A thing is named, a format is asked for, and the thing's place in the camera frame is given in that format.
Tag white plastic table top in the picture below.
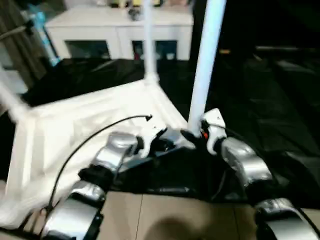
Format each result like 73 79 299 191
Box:
0 77 195 223

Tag black plastic mat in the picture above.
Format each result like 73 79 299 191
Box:
0 56 320 208

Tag black draped furniture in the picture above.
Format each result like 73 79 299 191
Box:
191 0 320 66

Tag black parts in clear bag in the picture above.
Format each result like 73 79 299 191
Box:
127 7 145 21

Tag white sideboard cabinet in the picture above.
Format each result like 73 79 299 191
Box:
45 3 195 61

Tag blue white plastic package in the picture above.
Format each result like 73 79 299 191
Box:
27 3 62 67

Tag grey curtain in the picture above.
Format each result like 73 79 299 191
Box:
0 0 48 81

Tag metal rod with black knob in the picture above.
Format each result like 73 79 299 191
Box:
0 21 35 41

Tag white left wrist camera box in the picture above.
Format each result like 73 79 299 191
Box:
142 126 169 158

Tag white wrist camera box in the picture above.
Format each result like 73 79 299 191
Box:
199 108 228 156
142 126 169 158

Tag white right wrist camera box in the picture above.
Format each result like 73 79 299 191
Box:
199 108 228 156

